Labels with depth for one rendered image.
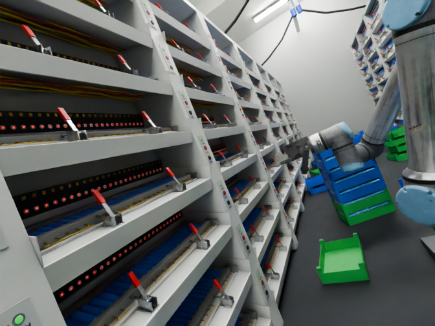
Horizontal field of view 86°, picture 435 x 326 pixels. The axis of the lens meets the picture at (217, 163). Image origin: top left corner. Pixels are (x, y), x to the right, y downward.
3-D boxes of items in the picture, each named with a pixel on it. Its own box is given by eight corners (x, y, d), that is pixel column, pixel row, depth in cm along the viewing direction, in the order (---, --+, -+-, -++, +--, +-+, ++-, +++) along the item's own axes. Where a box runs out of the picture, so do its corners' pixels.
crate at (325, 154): (353, 141, 169) (349, 132, 169) (368, 141, 149) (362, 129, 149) (313, 158, 174) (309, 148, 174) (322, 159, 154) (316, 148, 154)
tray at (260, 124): (267, 128, 217) (265, 113, 215) (249, 131, 162) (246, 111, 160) (246, 131, 225) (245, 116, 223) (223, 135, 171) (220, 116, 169)
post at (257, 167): (298, 242, 162) (200, 12, 161) (297, 249, 153) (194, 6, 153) (271, 248, 170) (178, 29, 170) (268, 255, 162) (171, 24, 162)
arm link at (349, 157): (373, 163, 101) (360, 137, 103) (356, 172, 97) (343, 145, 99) (355, 168, 110) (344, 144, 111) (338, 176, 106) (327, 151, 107)
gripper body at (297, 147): (284, 145, 119) (307, 135, 114) (292, 161, 119) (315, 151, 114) (282, 147, 112) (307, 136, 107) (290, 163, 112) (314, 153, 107)
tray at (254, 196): (268, 187, 154) (267, 173, 153) (240, 226, 99) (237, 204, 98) (239, 188, 162) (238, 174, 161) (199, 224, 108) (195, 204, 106)
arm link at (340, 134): (356, 140, 98) (345, 118, 99) (326, 152, 103) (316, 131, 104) (355, 140, 106) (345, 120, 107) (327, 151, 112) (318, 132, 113)
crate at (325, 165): (358, 152, 169) (353, 141, 169) (372, 152, 149) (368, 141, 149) (318, 167, 174) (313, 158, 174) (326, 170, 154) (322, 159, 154)
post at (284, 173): (304, 207, 225) (234, 42, 224) (303, 211, 216) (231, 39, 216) (285, 213, 233) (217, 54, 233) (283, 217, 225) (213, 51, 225)
